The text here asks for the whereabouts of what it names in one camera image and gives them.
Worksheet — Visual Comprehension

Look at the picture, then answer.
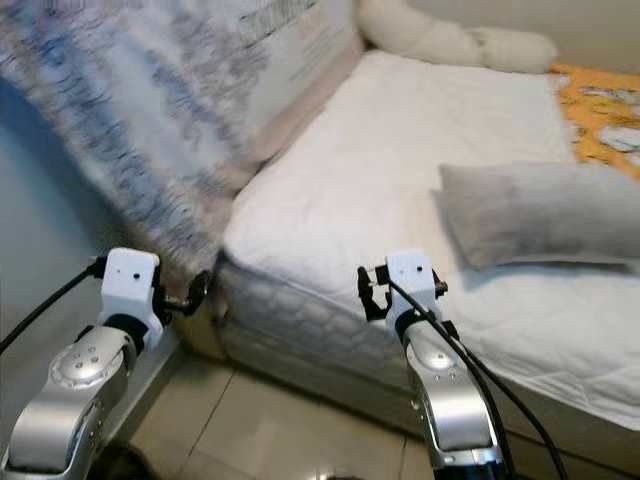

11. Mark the grey pillow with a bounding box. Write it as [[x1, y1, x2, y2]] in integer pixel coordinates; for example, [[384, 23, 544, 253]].
[[437, 160, 640, 272]]

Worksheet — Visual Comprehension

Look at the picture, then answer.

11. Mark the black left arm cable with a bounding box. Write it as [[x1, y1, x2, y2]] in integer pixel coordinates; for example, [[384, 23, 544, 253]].
[[0, 257, 107, 354]]

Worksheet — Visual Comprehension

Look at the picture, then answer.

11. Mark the cream bolster pillow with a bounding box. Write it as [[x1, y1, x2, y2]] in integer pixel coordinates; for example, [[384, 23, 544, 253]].
[[355, 0, 560, 75]]

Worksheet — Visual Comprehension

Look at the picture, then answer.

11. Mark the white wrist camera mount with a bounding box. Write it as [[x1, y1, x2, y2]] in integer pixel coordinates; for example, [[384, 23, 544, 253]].
[[101, 248, 164, 351], [384, 250, 447, 320]]

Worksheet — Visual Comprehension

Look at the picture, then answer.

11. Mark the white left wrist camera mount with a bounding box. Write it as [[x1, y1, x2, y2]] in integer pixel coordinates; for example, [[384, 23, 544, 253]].
[[101, 248, 164, 351]]

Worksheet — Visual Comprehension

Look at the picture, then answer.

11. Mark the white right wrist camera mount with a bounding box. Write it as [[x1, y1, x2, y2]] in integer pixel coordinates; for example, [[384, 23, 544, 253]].
[[384, 250, 447, 320]]

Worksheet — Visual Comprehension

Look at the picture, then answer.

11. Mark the white quilted mattress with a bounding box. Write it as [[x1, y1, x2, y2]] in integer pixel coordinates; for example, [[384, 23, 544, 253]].
[[220, 48, 640, 433]]

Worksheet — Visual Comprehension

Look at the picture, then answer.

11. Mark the yellow cartoon egg blanket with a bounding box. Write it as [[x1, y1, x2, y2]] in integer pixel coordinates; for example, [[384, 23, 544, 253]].
[[548, 63, 640, 183]]

